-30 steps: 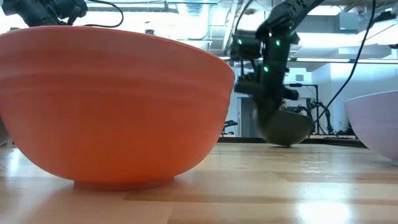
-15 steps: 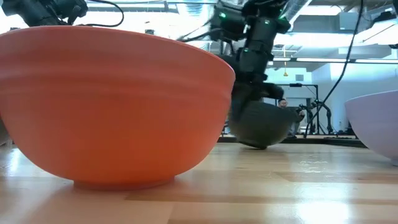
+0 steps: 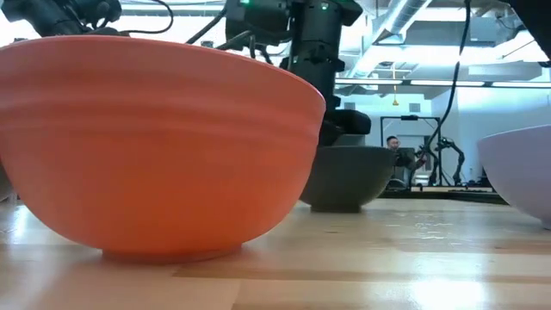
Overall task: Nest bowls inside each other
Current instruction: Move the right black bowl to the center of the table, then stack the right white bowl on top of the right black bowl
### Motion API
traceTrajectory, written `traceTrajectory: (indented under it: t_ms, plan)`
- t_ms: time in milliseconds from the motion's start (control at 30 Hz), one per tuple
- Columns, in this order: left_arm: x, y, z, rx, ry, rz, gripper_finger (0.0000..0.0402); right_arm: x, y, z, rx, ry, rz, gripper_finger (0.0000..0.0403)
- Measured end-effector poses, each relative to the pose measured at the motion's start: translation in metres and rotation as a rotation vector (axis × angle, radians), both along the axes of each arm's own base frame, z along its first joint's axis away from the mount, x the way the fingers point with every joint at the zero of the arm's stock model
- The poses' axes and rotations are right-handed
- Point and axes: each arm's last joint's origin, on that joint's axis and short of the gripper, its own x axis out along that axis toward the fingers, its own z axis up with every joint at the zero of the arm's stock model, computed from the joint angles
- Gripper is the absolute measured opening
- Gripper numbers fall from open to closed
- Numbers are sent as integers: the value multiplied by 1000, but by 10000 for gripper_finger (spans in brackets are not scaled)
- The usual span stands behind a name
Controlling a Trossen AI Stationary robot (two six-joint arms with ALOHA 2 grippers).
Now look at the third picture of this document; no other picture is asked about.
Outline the long black arm cable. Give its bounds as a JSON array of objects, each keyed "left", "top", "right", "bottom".
[{"left": 423, "top": 0, "right": 473, "bottom": 150}]

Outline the person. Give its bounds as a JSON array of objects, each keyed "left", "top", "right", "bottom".
[{"left": 385, "top": 134, "right": 428, "bottom": 183}]

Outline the lavender bowl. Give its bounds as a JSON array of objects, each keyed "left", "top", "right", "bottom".
[{"left": 476, "top": 124, "right": 551, "bottom": 231}]

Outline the ceiling light strip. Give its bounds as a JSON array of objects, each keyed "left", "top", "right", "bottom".
[
  {"left": 491, "top": 81, "right": 551, "bottom": 90},
  {"left": 334, "top": 77, "right": 404, "bottom": 86},
  {"left": 409, "top": 79, "right": 486, "bottom": 87}
]

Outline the large orange-red bowl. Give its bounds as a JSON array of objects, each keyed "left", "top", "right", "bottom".
[{"left": 0, "top": 34, "right": 327, "bottom": 264}]

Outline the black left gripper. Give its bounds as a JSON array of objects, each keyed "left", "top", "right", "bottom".
[{"left": 279, "top": 55, "right": 347, "bottom": 110}]

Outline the thin black looped cable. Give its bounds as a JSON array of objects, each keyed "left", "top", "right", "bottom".
[{"left": 120, "top": 0, "right": 175, "bottom": 35}]

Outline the dark green bowl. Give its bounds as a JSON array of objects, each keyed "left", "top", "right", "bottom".
[{"left": 299, "top": 145, "right": 396, "bottom": 214}]

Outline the black background table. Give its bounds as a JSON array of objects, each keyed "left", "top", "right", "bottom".
[{"left": 378, "top": 185, "right": 510, "bottom": 206}]

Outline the black metal frame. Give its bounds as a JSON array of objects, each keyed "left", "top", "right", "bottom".
[{"left": 379, "top": 115, "right": 443, "bottom": 188}]

